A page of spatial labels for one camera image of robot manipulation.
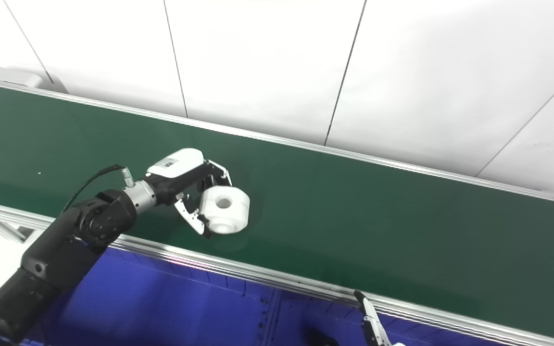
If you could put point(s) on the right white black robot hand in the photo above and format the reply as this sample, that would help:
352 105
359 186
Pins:
373 327

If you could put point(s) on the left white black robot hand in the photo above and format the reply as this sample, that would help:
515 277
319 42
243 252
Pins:
176 168

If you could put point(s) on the white round plastic part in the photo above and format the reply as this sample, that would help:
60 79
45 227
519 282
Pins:
226 211

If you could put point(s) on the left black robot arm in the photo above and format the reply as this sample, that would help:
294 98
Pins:
65 250

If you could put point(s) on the blue plastic bin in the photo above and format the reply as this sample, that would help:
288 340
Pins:
171 302
325 317

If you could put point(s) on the green conveyor belt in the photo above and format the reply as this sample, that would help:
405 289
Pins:
238 266
378 216

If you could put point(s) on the grey conveyor end housing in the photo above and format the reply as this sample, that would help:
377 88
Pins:
17 77

